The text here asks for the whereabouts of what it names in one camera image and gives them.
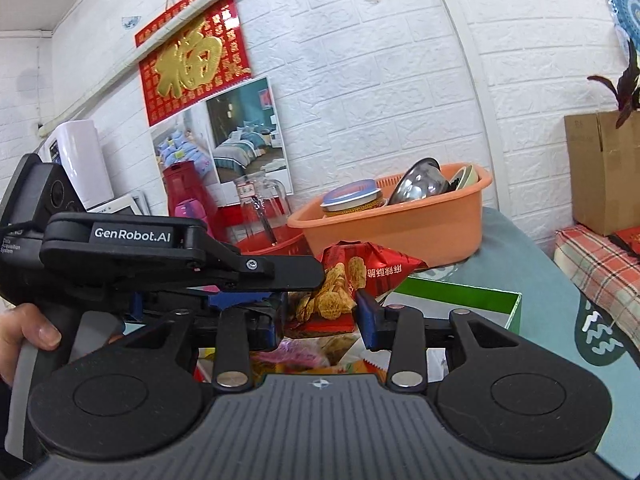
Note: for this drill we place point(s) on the dark red leafy plant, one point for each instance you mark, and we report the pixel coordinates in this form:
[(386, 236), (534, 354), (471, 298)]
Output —
[(627, 85)]

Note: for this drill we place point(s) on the instant noodle bowl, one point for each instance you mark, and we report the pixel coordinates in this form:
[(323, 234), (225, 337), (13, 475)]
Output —
[(350, 199)]

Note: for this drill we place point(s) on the orange plastic basin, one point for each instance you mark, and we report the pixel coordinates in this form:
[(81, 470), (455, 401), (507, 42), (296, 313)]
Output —
[(400, 235)]

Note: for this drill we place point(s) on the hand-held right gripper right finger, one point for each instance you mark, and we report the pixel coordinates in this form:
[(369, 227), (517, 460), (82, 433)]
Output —
[(364, 316)]

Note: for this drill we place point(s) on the person's left hand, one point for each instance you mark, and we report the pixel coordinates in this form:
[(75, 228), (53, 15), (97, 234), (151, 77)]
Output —
[(30, 325)]

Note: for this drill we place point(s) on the bedroom photo poster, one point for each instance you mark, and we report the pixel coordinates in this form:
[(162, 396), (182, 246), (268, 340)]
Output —
[(245, 130)]

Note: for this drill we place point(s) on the red gold wall hanging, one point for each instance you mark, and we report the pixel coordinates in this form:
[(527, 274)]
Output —
[(192, 60)]

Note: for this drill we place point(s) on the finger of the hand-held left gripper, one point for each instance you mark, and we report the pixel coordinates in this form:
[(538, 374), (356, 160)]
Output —
[(230, 301), (280, 272)]

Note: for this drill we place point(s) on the red plastic basket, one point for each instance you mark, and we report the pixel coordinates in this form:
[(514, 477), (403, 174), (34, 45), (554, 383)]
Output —
[(290, 245)]

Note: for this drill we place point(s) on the red chip packet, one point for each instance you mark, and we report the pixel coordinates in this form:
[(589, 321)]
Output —
[(380, 270)]

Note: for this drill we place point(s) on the orange plaid cloth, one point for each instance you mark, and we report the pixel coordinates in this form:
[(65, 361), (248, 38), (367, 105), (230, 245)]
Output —
[(590, 260)]

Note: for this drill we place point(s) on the green ceramic bowl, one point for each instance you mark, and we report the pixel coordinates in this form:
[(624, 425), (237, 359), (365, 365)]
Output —
[(465, 177)]

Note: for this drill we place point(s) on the green cardboard box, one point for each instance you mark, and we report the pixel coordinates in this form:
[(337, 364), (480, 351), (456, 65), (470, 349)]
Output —
[(450, 294)]

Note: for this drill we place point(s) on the red thermos flask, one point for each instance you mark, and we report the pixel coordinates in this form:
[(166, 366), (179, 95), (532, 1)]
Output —
[(182, 180)]

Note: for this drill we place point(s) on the metal bowl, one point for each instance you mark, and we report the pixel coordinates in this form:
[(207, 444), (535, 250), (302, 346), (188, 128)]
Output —
[(417, 182)]

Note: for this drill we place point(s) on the large blue paper fan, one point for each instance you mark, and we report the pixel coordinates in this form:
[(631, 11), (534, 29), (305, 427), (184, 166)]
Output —
[(625, 0)]

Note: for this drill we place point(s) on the pink bottle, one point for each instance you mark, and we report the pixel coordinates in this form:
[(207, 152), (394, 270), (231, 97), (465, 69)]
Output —
[(190, 210)]

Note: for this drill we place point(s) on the red envelopes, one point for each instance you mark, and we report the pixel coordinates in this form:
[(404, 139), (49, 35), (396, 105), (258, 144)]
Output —
[(627, 240)]

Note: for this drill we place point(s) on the teal tablecloth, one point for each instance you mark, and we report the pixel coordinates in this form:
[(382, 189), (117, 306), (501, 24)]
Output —
[(540, 300)]

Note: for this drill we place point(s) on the glass pitcher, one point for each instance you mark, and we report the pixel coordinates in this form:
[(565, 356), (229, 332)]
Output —
[(262, 205)]

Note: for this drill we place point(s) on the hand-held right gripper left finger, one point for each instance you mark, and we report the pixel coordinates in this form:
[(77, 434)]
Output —
[(274, 331)]

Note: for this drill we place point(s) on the white water purifier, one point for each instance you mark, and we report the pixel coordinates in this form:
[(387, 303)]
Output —
[(82, 160)]

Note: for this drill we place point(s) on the pile of colourful snack packets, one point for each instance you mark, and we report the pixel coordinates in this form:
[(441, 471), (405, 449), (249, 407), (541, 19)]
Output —
[(300, 355)]

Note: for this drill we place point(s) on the tall cardboard box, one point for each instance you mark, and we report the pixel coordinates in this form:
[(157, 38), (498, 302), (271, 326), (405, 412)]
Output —
[(605, 175)]

